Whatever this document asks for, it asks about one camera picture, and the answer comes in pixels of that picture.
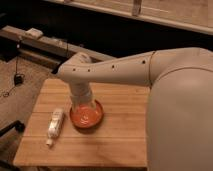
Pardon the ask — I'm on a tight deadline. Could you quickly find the white plastic bottle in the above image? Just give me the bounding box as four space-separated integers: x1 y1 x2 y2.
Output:
46 108 64 147

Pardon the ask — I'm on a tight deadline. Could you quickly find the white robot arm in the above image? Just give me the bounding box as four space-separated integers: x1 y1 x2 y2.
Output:
57 47 213 171

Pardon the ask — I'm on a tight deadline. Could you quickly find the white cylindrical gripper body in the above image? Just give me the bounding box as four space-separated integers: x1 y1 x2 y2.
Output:
69 83 95 108

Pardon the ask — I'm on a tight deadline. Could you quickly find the black chair leg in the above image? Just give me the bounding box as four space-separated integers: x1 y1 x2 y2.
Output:
0 120 25 137

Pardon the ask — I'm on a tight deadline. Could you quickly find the orange ceramic bowl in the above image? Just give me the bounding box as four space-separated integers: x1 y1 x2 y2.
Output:
70 100 104 129

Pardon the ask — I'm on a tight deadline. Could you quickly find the long wooden beam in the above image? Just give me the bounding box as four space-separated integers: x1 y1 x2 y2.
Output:
0 25 113 61

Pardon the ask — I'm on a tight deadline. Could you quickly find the black cable with plug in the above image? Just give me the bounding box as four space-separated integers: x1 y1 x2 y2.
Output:
0 35 26 99

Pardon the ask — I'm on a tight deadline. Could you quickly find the small white box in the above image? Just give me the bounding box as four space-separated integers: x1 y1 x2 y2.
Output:
26 28 43 38

